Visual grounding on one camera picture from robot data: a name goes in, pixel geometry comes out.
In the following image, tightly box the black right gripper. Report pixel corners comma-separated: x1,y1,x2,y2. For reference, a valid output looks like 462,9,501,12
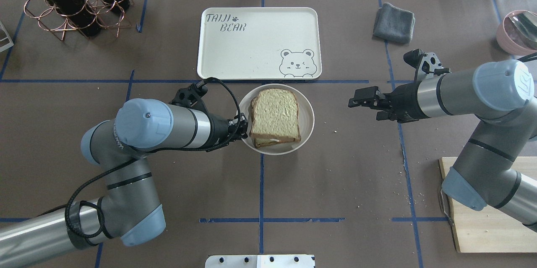
348,83,424,123

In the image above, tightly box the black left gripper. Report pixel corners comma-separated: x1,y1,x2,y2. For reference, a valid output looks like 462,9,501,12
208,113,249,147

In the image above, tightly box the bread slice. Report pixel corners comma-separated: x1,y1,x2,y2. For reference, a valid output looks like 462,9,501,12
250,88,300,136
251,134,302,149

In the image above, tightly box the white round plate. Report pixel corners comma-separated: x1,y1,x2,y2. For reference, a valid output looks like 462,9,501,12
239,84,315,156

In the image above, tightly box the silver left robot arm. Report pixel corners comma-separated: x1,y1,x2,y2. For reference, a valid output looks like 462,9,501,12
1,113,401,267

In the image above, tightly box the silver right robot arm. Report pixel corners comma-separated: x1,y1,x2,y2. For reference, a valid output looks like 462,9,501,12
348,60,537,231

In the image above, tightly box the white bear tray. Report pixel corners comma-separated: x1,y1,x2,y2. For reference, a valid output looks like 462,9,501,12
196,7,322,81

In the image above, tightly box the grey folded cloth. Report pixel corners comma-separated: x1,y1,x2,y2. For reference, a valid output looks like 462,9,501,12
373,2,415,44

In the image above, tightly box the pink bowl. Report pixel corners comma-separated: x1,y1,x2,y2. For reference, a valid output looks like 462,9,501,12
495,10,536,56

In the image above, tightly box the metal scoop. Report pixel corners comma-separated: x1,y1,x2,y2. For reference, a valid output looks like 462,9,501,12
506,11,537,50

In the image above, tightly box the wooden cutting board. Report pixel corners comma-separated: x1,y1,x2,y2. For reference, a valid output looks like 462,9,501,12
438,157,537,254

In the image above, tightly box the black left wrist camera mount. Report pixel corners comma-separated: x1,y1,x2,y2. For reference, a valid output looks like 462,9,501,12
169,81,209,114

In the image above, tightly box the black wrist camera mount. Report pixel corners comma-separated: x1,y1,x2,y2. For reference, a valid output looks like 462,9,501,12
403,49,451,81
169,81,209,114

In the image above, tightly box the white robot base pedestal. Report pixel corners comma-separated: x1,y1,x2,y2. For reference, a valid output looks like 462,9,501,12
205,254,316,268

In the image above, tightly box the copper wire bottle rack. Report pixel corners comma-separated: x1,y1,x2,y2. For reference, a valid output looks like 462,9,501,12
23,0,134,41

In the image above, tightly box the white wire cup rack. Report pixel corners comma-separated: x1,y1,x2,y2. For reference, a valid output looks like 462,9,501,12
0,22,14,52

